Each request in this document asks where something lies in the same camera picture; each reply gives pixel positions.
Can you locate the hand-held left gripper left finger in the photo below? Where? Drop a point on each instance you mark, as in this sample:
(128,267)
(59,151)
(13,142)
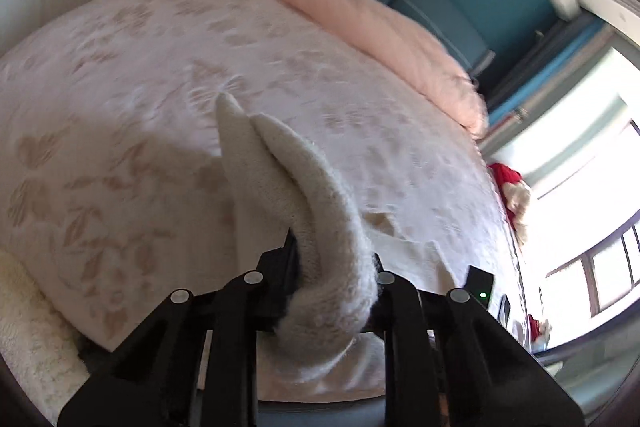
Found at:
(280,272)

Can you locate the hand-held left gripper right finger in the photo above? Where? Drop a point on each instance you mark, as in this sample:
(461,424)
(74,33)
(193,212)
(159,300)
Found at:
(387,302)

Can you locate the small black box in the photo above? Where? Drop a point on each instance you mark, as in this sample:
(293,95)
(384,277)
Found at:
(480,282)

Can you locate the black phone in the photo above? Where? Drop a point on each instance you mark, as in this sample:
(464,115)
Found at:
(505,308)

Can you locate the small red cloth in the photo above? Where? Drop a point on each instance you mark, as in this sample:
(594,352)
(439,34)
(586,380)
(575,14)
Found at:
(540,329)

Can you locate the cream knotted cloth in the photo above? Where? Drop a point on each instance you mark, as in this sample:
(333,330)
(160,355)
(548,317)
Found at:
(520,207)

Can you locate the bed with floral cover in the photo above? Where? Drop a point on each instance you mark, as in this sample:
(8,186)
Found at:
(125,107)

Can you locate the window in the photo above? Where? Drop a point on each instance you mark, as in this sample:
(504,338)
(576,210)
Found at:
(590,157)

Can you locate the peach pink duvet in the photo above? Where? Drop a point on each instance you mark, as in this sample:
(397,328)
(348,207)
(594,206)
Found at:
(400,42)

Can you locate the white fluffy cloth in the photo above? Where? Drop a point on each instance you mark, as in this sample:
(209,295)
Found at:
(25,332)

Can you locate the blue grey curtain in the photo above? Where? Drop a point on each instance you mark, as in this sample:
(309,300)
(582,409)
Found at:
(550,57)

